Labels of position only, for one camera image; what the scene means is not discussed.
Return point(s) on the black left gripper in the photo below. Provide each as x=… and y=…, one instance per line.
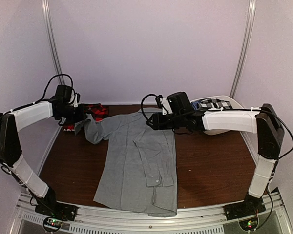
x=82, y=115

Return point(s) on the right aluminium corner post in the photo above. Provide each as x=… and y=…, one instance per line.
x=245, y=45

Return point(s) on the aluminium corner post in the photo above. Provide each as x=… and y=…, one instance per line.
x=50, y=35
x=245, y=45

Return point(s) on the white laundry basket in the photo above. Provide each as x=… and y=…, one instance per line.
x=232, y=104

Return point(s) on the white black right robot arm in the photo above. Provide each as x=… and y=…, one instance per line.
x=261, y=121

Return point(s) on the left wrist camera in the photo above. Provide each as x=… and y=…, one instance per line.
x=76, y=99

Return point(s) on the red black plaid shirt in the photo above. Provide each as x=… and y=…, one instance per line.
x=97, y=111

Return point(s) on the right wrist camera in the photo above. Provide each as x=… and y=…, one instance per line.
x=164, y=104

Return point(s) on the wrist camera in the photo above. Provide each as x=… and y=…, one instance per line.
x=164, y=104
x=76, y=99

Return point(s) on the left aluminium corner post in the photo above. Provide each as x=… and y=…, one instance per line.
x=50, y=35

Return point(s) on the aluminium front rail frame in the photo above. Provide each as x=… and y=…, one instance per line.
x=200, y=220

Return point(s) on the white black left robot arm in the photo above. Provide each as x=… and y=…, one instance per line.
x=63, y=105

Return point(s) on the grey long sleeve shirt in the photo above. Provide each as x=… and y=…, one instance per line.
x=140, y=167

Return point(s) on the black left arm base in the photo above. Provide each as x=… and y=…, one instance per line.
x=55, y=219

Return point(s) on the black white checked shirt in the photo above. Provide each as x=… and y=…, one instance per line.
x=215, y=103

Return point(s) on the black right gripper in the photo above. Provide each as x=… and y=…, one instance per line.
x=157, y=123

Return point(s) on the blue plaid shirt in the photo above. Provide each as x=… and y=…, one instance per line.
x=197, y=104

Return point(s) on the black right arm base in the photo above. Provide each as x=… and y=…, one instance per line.
x=246, y=212

